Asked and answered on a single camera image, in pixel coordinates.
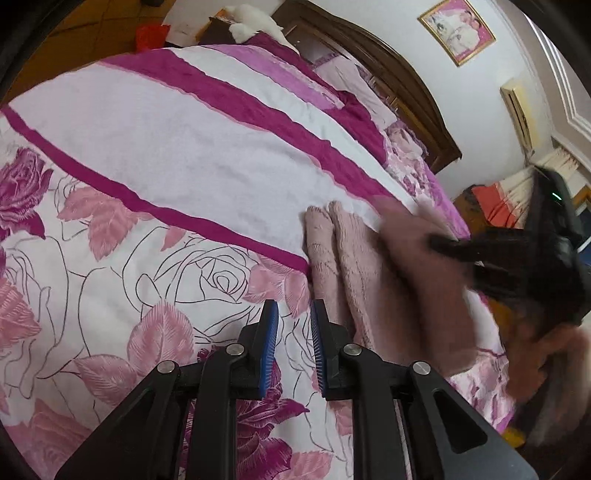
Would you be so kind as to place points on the framed wall picture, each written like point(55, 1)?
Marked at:
point(457, 30)

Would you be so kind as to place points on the cream and red curtain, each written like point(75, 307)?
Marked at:
point(512, 194)

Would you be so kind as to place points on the person's right hand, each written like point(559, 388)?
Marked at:
point(531, 364)

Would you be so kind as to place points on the dark wooden headboard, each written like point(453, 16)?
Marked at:
point(406, 87)

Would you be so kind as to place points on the person's right forearm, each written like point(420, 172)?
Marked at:
point(570, 392)

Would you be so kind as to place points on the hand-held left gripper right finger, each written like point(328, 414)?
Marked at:
point(318, 350)

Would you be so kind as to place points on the wall air conditioner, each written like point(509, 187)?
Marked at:
point(519, 113)

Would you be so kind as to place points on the floral pillow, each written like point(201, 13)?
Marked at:
point(408, 154)

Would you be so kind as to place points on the floral bed quilt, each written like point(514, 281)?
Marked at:
point(161, 161)

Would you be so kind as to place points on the pink knit cardigan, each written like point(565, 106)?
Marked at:
point(369, 277)

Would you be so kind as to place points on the red bag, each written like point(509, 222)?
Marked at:
point(152, 38)

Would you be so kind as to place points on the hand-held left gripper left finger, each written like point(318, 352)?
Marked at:
point(270, 350)

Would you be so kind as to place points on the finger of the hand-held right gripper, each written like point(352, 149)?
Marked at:
point(489, 247)
point(503, 279)

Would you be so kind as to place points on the lilac pillow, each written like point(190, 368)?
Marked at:
point(355, 87)

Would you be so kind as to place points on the wooden nightstand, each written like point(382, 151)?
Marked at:
point(217, 32)

